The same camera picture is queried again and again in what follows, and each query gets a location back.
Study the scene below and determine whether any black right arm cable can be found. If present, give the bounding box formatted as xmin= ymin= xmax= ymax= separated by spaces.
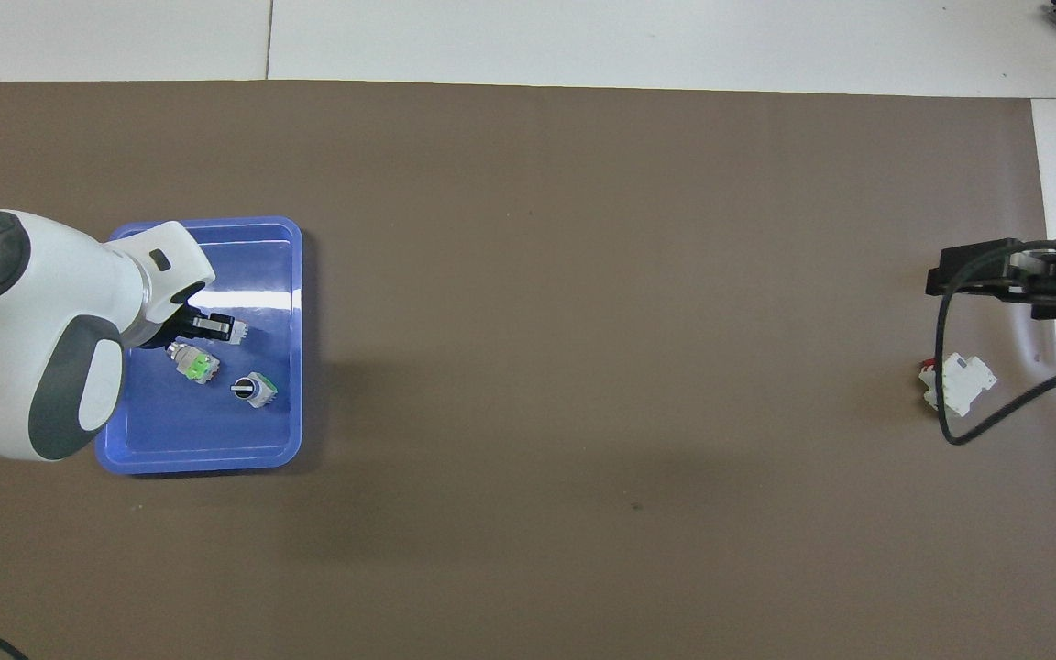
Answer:
xmin=936 ymin=238 xmax=1056 ymax=446

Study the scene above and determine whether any black knob selector switch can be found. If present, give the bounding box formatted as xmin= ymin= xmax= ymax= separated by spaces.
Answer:
xmin=230 ymin=371 xmax=279 ymax=410

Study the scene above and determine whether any green pushbutton switch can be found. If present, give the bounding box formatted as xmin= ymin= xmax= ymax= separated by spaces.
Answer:
xmin=168 ymin=339 xmax=221 ymax=386

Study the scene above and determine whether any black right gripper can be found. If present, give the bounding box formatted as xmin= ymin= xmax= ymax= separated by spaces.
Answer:
xmin=134 ymin=284 xmax=236 ymax=352

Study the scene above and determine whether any brown table mat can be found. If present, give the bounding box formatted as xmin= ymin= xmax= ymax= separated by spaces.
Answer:
xmin=0 ymin=81 xmax=1056 ymax=660

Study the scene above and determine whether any blue plastic tray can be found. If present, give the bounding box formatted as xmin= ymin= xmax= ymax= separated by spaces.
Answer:
xmin=94 ymin=216 xmax=304 ymax=475

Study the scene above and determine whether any white red circuit breaker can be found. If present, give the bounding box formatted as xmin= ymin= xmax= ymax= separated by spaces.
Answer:
xmin=918 ymin=354 xmax=998 ymax=419

